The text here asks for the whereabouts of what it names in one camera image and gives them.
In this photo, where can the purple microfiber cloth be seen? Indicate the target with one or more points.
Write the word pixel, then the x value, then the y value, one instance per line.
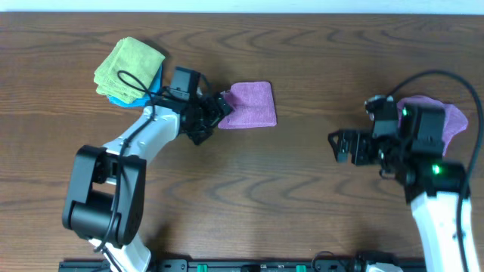
pixel 253 106

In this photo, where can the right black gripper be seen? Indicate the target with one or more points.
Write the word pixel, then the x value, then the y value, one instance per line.
pixel 361 139

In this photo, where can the folded blue cloth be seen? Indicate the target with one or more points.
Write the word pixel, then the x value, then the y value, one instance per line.
pixel 154 88

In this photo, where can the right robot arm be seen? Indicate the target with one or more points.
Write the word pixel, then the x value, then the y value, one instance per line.
pixel 432 186

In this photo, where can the crumpled purple cloth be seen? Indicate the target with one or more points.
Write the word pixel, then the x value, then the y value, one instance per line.
pixel 455 121

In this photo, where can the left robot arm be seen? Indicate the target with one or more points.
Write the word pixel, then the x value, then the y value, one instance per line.
pixel 105 196

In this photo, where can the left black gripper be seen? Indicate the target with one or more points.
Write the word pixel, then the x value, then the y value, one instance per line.
pixel 215 114

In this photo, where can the folded green cloth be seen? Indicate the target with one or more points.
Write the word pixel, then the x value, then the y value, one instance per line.
pixel 134 57

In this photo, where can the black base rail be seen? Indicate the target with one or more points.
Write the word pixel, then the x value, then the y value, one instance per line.
pixel 181 265

